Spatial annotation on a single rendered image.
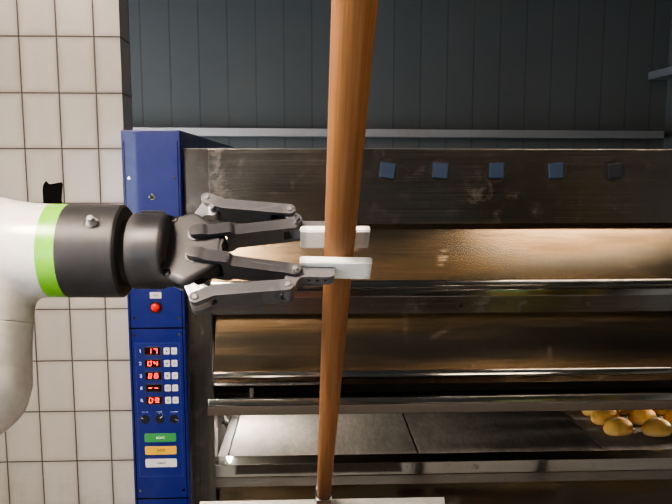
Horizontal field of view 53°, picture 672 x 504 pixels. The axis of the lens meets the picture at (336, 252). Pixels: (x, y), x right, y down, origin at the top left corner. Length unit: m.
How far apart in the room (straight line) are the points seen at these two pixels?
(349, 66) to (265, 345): 1.54
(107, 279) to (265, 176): 1.27
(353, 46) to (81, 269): 0.34
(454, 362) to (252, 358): 0.58
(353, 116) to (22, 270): 0.34
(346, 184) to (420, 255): 1.38
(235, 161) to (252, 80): 3.59
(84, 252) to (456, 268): 1.42
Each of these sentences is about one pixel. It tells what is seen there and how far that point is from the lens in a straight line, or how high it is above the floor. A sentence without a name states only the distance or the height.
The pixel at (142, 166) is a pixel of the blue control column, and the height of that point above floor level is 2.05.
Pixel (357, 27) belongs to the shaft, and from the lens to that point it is 0.45.
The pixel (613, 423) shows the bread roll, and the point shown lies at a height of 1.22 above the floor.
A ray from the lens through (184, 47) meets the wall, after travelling 5.54.
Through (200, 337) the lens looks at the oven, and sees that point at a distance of 1.97.
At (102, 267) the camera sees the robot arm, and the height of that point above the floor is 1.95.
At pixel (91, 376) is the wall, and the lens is 2.07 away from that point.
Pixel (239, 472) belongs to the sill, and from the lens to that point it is 2.09.
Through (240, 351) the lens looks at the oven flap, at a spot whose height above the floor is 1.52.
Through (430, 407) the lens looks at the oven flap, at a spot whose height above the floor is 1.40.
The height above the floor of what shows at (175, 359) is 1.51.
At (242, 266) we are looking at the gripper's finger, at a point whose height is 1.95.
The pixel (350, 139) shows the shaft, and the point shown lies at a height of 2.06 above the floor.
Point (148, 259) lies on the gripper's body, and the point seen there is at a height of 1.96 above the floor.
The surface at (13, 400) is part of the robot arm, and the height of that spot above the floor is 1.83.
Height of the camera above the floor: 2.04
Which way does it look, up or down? 7 degrees down
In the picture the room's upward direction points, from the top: straight up
